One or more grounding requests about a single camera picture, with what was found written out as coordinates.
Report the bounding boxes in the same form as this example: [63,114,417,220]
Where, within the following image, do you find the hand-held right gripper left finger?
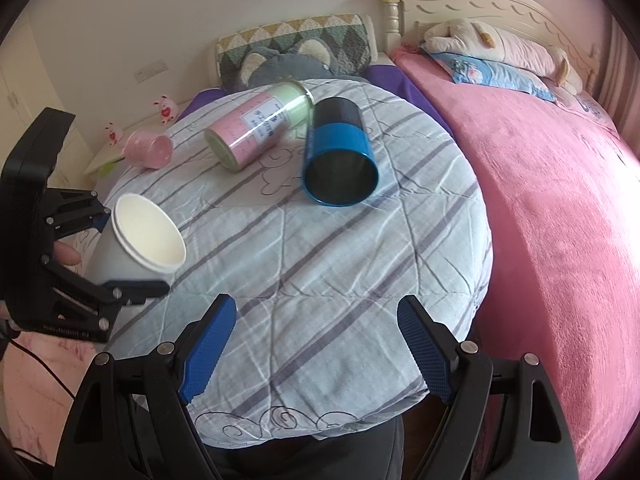
[52,294,238,480]

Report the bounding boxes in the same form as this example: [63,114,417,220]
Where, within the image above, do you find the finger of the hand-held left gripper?
[45,187,112,244]
[39,257,172,333]

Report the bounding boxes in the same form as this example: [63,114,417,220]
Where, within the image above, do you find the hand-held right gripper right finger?
[396,295,581,480]

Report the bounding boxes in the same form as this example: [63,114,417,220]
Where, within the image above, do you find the white paper cup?
[86,193,187,283]

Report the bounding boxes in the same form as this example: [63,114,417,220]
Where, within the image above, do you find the small pink cup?
[123,129,174,170]

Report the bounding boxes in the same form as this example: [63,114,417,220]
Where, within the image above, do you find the blue and black cup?
[302,97,379,208]

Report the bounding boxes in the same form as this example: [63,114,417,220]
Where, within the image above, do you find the person's left hand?
[54,241,83,267]

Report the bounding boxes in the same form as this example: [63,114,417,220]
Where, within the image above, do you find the cream wardrobe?
[0,25,96,196]

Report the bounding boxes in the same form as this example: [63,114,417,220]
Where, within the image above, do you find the round table, striped cloth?
[102,80,496,448]

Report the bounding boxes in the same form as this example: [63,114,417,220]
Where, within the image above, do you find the pink rabbit figurine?
[152,95,179,126]

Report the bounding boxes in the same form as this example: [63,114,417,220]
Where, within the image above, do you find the bed with pink blanket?
[390,45,640,480]

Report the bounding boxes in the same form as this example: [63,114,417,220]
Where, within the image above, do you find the pink and green canister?
[204,79,315,173]

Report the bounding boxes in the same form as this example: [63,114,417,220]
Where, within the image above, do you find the grey plush toy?
[235,40,346,92]

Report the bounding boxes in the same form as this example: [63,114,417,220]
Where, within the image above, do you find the purple bed sheet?
[175,62,456,137]

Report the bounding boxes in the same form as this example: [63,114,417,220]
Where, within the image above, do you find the blue printed pillow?
[430,51,558,103]

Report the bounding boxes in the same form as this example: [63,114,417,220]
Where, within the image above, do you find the white and pink plush toy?
[422,17,583,95]

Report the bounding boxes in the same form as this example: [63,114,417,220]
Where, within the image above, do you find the green patchwork pillow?
[216,12,378,86]

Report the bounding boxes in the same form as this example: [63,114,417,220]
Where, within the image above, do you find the cream bedpost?
[377,0,404,54]

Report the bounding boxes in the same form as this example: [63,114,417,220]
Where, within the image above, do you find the pink curtain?
[595,10,640,131]

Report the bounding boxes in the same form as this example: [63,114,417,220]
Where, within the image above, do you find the cream wooden headboard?
[400,0,601,96]

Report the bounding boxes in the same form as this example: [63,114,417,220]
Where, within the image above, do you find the black cable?
[0,327,78,406]

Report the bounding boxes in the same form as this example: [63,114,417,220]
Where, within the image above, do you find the white wall socket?
[134,59,169,83]

